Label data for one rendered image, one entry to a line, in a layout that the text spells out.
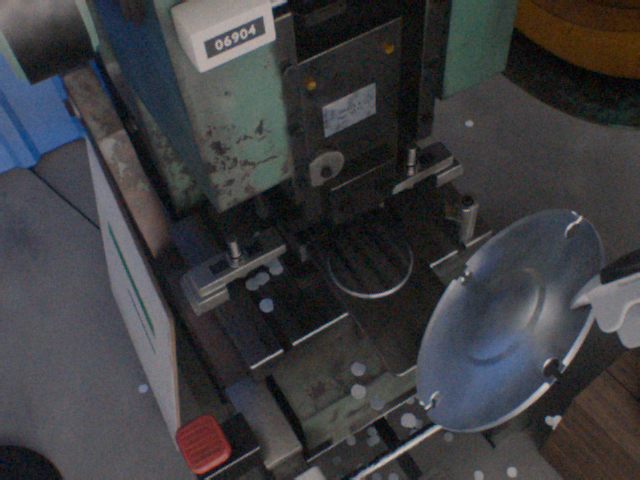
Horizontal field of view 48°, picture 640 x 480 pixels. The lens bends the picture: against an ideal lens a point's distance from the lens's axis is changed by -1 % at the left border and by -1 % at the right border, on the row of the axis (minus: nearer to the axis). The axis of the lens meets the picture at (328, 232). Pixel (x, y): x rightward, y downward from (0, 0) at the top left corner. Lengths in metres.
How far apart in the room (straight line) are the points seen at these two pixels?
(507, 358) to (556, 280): 0.10
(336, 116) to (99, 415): 1.24
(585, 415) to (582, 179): 0.90
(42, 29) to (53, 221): 1.65
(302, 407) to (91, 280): 1.09
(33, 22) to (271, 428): 0.71
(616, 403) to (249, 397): 0.72
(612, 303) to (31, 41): 0.56
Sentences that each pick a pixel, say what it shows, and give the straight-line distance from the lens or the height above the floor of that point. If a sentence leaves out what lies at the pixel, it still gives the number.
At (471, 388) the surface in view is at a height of 0.92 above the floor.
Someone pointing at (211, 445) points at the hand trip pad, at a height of 0.76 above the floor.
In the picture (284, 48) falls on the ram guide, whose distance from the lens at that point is 0.70.
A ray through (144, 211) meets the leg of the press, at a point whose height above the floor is 0.69.
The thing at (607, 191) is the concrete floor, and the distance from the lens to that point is 2.21.
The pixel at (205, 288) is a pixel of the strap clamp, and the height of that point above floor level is 0.75.
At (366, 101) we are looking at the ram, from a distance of 0.87.
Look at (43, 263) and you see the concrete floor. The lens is 2.18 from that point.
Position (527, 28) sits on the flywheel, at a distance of 1.11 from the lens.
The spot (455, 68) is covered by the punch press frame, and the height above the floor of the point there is 1.11.
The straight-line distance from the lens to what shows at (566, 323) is 0.79.
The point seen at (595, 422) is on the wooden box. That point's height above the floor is 0.34.
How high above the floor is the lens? 1.70
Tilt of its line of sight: 57 degrees down
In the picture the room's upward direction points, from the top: 5 degrees counter-clockwise
